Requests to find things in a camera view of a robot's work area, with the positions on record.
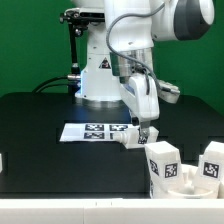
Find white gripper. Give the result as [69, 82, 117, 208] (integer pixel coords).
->
[120, 75, 160, 137]

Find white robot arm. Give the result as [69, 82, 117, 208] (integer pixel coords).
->
[63, 0, 214, 138]

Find white marker sheet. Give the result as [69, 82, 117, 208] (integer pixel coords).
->
[60, 123, 138, 142]

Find black cables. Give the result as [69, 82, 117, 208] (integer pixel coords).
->
[31, 76, 73, 94]

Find white front wall bar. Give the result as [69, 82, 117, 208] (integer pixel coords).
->
[0, 199, 224, 224]

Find black camera on stand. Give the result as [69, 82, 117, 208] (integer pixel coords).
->
[60, 8, 105, 94]

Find white left wall block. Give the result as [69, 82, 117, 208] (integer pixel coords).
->
[0, 153, 3, 173]

